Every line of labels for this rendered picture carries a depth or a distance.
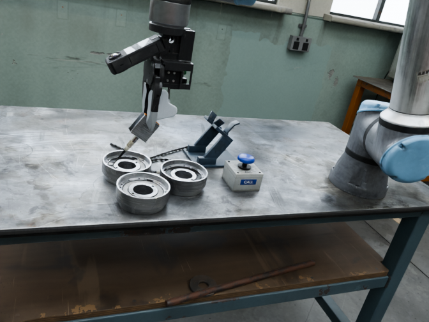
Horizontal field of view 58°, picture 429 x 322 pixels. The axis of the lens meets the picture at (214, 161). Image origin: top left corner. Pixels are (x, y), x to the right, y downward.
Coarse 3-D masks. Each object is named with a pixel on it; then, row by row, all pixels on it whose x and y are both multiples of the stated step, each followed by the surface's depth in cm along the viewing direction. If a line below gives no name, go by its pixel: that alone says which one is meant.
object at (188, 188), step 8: (168, 160) 88; (176, 160) 89; (184, 160) 90; (160, 168) 84; (192, 168) 89; (200, 168) 89; (168, 176) 81; (176, 176) 84; (184, 176) 88; (192, 176) 86; (176, 184) 81; (184, 184) 81; (192, 184) 82; (200, 184) 83; (176, 192) 83; (184, 192) 83; (192, 192) 83
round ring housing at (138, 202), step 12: (120, 180) 77; (132, 180) 80; (144, 180) 81; (156, 180) 81; (120, 192) 73; (132, 192) 75; (144, 192) 80; (156, 192) 77; (168, 192) 76; (120, 204) 75; (132, 204) 73; (144, 204) 73; (156, 204) 74
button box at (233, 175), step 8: (232, 160) 93; (224, 168) 93; (232, 168) 90; (240, 168) 90; (248, 168) 90; (256, 168) 92; (224, 176) 93; (232, 176) 89; (240, 176) 88; (248, 176) 89; (256, 176) 89; (232, 184) 89; (240, 184) 89; (248, 184) 89; (256, 184) 90
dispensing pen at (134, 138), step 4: (140, 116) 81; (136, 120) 81; (132, 124) 82; (136, 124) 80; (132, 128) 81; (132, 140) 82; (136, 140) 82; (128, 144) 82; (132, 144) 82; (124, 148) 82; (128, 148) 82; (124, 152) 82; (120, 156) 83; (116, 160) 83; (112, 164) 83
